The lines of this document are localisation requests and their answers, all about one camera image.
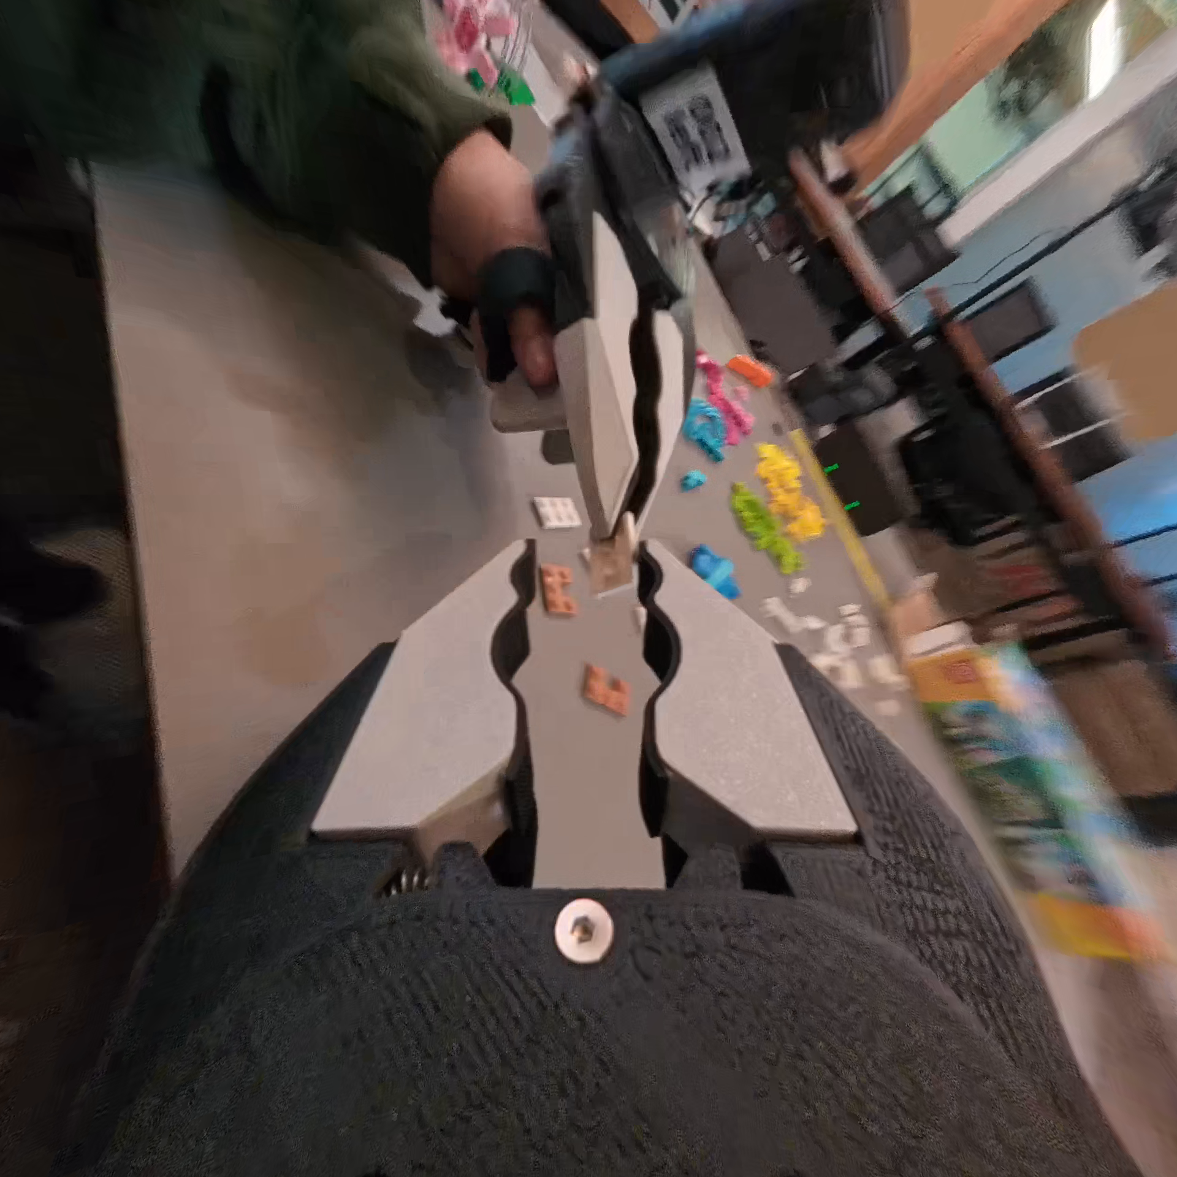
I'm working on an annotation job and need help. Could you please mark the blue toy brick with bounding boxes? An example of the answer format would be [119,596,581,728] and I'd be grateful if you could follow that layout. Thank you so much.
[690,543,743,598]

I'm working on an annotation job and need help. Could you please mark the person's left forearm green sleeve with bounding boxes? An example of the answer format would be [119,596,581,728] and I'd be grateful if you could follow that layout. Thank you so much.
[0,0,516,288]

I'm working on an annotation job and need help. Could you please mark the yellow tape strip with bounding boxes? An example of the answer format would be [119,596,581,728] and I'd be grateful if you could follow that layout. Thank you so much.
[790,426,901,630]

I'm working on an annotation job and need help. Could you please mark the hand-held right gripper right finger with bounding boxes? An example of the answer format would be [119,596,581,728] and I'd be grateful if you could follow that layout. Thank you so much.
[636,539,864,851]

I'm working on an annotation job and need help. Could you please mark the pink flower toy model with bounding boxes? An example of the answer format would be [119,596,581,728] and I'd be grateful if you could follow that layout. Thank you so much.
[435,0,537,107]

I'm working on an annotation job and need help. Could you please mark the person's left hand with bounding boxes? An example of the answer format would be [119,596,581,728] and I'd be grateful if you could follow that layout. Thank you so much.
[431,129,561,390]

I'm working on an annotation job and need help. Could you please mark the colourful toy set box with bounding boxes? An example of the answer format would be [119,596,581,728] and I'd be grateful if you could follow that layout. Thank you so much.
[904,632,1172,962]

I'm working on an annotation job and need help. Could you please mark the brown wooden desk edge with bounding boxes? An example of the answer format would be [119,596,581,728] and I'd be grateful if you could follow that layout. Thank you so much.
[788,147,1177,665]

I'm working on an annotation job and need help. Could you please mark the group of white toy pieces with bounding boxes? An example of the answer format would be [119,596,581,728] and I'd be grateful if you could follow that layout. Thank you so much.
[762,578,910,720]

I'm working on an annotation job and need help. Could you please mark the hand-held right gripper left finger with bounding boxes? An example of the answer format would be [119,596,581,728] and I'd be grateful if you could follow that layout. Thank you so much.
[311,539,540,866]

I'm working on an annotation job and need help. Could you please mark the heap of coloured toy bricks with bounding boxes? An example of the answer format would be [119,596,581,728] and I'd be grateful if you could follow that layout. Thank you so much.
[682,351,832,576]

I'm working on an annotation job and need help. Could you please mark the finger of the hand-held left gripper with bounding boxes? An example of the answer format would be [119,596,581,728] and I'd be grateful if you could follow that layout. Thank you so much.
[634,299,701,532]
[551,210,666,543]

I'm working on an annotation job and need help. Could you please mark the tan toy brick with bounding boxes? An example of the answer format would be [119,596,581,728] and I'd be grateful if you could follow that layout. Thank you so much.
[588,513,642,596]

